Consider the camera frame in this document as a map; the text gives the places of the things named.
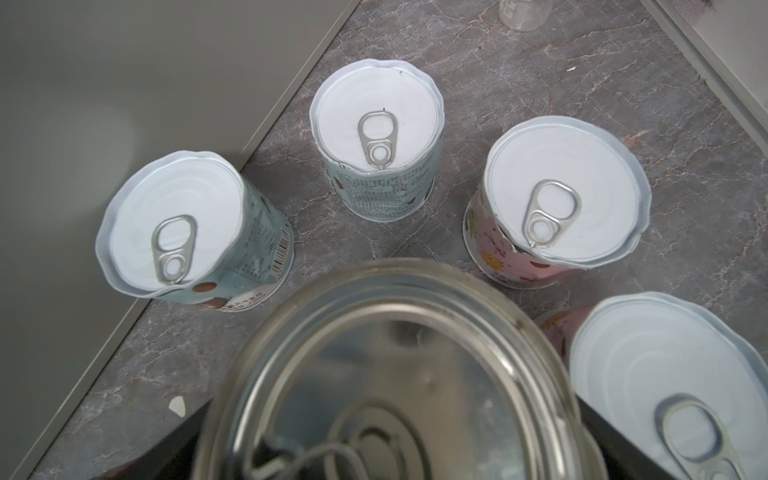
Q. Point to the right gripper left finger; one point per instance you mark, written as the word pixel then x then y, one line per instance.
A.
pixel 172 458

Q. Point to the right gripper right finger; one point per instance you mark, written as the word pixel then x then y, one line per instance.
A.
pixel 623 459

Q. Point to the blue soup can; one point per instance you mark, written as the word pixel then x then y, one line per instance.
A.
pixel 396 369

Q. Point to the pale pink can white lid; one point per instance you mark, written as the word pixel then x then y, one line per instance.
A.
pixel 628 356

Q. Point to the grey metal cabinet box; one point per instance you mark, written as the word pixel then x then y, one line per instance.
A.
pixel 91 91

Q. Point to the light teal can white lid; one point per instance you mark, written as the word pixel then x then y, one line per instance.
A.
pixel 378 126

